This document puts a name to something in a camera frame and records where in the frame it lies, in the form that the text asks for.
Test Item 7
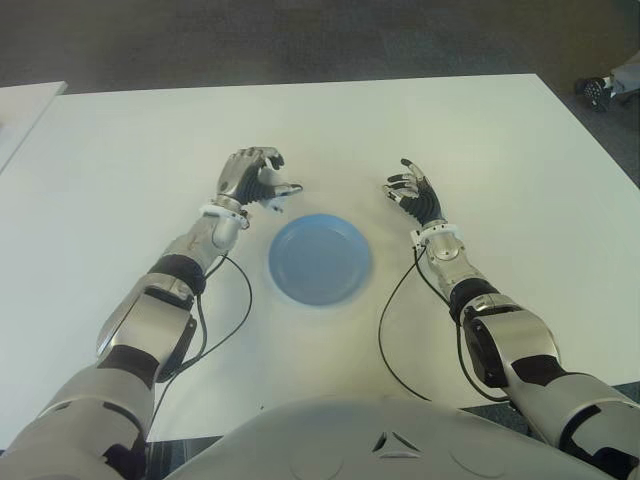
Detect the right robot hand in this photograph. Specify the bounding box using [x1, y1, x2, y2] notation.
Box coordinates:
[382, 158, 448, 230]

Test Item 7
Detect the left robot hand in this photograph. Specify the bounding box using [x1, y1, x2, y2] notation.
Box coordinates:
[215, 146, 304, 214]

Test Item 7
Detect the blue round plate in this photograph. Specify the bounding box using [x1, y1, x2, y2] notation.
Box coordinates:
[267, 213, 374, 307]

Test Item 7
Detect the white side table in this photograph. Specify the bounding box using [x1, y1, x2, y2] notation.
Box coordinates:
[0, 80, 70, 176]

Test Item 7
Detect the grey trouser leg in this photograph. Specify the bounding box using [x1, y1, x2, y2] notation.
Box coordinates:
[609, 62, 640, 99]

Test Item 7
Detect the silver robot torso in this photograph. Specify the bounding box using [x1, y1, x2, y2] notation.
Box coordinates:
[172, 394, 619, 480]

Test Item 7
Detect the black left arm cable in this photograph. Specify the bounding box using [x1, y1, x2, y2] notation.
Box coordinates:
[148, 252, 254, 436]

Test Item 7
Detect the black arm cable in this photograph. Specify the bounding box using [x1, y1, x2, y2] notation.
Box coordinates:
[148, 252, 254, 436]
[377, 247, 511, 404]

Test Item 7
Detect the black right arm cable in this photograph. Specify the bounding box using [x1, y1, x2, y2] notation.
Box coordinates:
[377, 247, 511, 404]

